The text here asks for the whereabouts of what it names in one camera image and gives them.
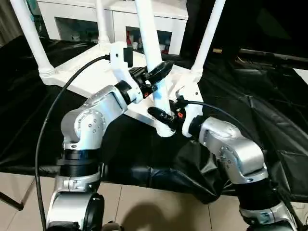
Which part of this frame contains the black work mat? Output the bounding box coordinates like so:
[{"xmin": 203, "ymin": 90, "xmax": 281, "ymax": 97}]
[{"xmin": 0, "ymin": 36, "xmax": 308, "ymax": 205}]

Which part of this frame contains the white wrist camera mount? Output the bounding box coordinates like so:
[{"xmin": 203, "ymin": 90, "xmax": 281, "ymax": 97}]
[
  {"xmin": 109, "ymin": 42, "xmax": 142, "ymax": 104},
  {"xmin": 175, "ymin": 85, "xmax": 205, "ymax": 138}
]

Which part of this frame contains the flat white board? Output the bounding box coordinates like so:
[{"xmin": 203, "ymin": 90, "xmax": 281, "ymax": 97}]
[{"xmin": 293, "ymin": 68, "xmax": 308, "ymax": 84}]

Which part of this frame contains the teal and white pole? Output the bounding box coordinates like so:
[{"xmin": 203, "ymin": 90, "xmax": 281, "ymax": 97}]
[{"xmin": 27, "ymin": 0, "xmax": 36, "ymax": 27}]

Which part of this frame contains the black left wrist camera cable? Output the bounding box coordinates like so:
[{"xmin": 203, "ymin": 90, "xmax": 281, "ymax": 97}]
[{"xmin": 35, "ymin": 55, "xmax": 112, "ymax": 231}]

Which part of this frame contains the white glass door cabinet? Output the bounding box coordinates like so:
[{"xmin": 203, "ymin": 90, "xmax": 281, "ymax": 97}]
[{"xmin": 38, "ymin": 0, "xmax": 189, "ymax": 55}]

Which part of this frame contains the black stand bar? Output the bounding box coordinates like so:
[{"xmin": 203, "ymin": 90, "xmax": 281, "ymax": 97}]
[{"xmin": 0, "ymin": 191, "xmax": 25, "ymax": 212}]

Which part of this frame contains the white plastic table leg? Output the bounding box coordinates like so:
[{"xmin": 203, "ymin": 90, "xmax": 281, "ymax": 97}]
[
  {"xmin": 134, "ymin": 0, "xmax": 176, "ymax": 138},
  {"xmin": 9, "ymin": 0, "xmax": 55, "ymax": 85},
  {"xmin": 191, "ymin": 0, "xmax": 227, "ymax": 81},
  {"xmin": 95, "ymin": 0, "xmax": 113, "ymax": 49}
]

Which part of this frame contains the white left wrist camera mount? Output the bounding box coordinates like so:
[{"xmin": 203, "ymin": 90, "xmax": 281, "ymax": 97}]
[{"xmin": 109, "ymin": 42, "xmax": 142, "ymax": 104}]

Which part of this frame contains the grey curtain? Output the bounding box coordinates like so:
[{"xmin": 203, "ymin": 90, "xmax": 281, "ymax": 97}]
[{"xmin": 0, "ymin": 0, "xmax": 23, "ymax": 48}]

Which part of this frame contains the long black rod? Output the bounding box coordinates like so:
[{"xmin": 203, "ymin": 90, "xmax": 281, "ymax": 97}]
[{"xmin": 240, "ymin": 49, "xmax": 308, "ymax": 61}]

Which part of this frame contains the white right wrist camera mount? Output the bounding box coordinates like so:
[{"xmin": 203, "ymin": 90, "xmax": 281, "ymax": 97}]
[{"xmin": 175, "ymin": 85, "xmax": 205, "ymax": 138}]

